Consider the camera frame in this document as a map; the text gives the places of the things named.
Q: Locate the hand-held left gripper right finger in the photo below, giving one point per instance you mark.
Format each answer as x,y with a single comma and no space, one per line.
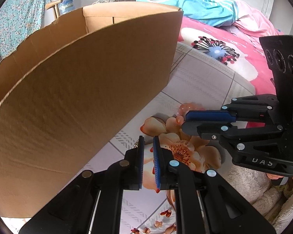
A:
157,165

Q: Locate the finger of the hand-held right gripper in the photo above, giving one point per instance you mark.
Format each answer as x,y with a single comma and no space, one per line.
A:
210,115
210,129

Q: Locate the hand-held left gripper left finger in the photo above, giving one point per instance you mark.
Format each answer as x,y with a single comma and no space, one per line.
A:
140,163

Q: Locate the brown cardboard box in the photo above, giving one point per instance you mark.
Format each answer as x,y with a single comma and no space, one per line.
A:
75,102

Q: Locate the person's right hand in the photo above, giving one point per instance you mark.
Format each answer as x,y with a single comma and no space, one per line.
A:
273,177

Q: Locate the floral plaid tablecloth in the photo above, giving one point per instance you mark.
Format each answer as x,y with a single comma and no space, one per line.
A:
205,78

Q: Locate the pink floral blanket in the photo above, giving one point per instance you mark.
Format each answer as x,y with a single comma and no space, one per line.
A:
254,43

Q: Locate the light pink pillow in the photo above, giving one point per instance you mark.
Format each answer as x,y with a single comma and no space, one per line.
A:
256,17

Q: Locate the turquoise striped garment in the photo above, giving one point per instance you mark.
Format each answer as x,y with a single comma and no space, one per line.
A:
197,4

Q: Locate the grey glitter cushion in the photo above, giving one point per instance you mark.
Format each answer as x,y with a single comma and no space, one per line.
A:
107,0

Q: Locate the blue water jug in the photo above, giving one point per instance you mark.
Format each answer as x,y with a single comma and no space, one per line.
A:
67,4

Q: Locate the wooden chair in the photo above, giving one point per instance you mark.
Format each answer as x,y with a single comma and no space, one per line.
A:
54,4

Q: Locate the teal floral hanging cloth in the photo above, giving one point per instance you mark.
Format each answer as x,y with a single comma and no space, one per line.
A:
19,12

